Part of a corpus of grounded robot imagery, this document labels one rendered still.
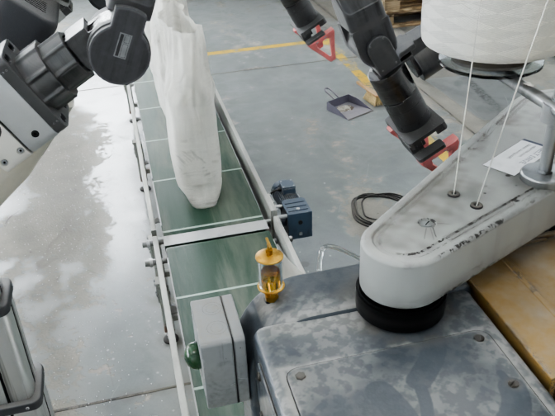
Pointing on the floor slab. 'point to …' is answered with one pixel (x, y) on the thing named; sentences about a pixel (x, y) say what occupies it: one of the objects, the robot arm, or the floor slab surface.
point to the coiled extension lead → (362, 205)
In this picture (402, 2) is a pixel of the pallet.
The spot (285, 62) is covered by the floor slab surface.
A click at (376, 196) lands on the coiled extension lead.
